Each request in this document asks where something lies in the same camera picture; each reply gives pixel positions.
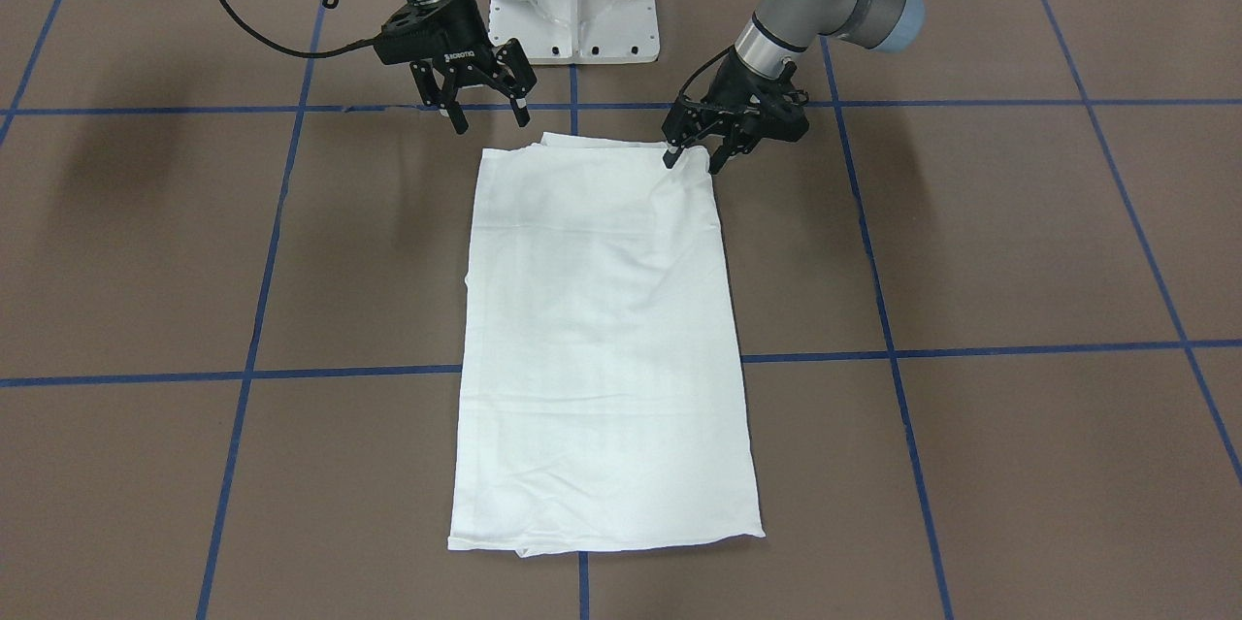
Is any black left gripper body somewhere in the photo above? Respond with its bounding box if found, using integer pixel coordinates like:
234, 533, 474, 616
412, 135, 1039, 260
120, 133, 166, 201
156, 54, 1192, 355
679, 48, 796, 138

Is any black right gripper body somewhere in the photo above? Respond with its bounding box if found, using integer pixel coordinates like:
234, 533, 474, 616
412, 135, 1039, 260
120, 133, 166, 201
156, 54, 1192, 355
374, 0, 498, 94

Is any white long-sleeve printed shirt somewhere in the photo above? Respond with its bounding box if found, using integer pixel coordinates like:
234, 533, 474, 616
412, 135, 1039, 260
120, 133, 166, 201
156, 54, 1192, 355
447, 139, 765, 557

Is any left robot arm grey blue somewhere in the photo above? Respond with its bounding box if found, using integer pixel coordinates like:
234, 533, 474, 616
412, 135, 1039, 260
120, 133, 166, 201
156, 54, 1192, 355
662, 0, 927, 175

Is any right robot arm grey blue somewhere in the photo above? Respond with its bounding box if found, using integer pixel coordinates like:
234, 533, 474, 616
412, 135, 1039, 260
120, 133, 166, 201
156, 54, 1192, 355
325, 0, 538, 134

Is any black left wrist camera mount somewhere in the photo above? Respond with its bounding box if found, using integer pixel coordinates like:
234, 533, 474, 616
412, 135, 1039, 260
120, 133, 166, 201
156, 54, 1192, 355
741, 60, 810, 143

